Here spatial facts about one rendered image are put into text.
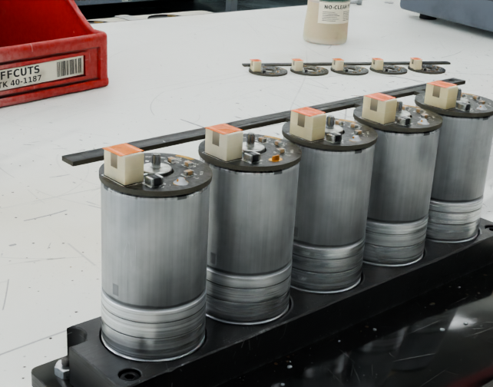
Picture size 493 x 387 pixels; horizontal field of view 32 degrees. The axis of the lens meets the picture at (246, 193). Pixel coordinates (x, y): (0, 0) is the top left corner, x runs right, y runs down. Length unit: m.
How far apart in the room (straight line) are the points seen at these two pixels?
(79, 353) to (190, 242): 0.04
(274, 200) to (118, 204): 0.04
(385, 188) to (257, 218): 0.05
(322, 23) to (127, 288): 0.48
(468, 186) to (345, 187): 0.06
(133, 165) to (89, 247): 0.12
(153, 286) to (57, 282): 0.09
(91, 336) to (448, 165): 0.12
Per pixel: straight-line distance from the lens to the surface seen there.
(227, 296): 0.21
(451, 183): 0.27
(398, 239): 0.25
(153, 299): 0.19
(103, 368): 0.20
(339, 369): 0.22
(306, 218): 0.23
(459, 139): 0.26
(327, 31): 0.66
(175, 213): 0.19
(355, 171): 0.22
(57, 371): 0.21
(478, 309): 0.26
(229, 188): 0.20
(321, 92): 0.52
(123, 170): 0.18
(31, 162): 0.39
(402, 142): 0.24
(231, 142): 0.20
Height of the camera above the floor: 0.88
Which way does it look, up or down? 21 degrees down
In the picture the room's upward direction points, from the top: 3 degrees clockwise
